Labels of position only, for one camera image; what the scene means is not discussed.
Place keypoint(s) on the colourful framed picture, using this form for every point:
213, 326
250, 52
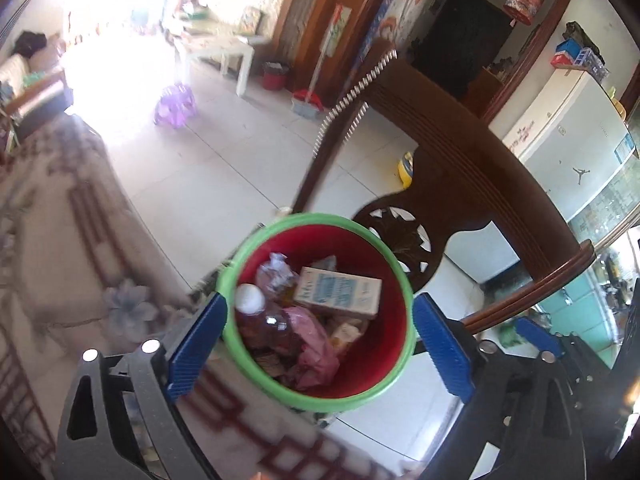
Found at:
250, 20

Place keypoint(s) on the cartoon wall poster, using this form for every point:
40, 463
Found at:
400, 5

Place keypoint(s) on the small red waste bin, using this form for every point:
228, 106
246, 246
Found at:
275, 76

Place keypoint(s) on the beige wrapper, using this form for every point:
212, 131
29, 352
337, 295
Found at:
347, 332

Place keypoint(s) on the floral printed tablecloth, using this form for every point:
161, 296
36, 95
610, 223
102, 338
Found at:
60, 240

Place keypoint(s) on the wooden sofa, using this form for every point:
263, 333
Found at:
30, 85

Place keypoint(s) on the clear plastic bottle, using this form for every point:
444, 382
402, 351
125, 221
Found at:
265, 320

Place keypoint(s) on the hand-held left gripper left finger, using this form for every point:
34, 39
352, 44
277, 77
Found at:
195, 345

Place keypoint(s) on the dark wooden chair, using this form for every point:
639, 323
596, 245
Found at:
450, 125

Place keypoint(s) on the yellow toy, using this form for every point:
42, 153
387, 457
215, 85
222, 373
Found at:
406, 167

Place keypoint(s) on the white pink snack packet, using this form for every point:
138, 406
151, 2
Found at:
312, 345

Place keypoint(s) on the blue red box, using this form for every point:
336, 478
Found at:
570, 52

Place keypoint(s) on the black coat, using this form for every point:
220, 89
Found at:
30, 40

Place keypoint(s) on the white side table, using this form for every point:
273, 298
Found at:
220, 50

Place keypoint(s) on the white milk carton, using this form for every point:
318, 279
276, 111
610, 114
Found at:
335, 292

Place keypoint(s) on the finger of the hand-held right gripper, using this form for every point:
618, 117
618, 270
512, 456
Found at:
535, 332

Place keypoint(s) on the low television cabinet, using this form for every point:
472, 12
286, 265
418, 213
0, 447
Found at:
200, 22

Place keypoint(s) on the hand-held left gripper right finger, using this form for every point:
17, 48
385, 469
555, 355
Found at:
440, 345

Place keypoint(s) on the white refrigerator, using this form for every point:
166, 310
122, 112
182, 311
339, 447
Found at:
565, 130

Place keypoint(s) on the purple plastic stool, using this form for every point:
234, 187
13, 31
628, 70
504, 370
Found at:
175, 105

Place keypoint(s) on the broom with dustpan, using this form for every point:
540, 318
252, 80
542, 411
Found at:
307, 105

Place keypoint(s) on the red bin with green rim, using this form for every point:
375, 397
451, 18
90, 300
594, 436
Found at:
380, 340

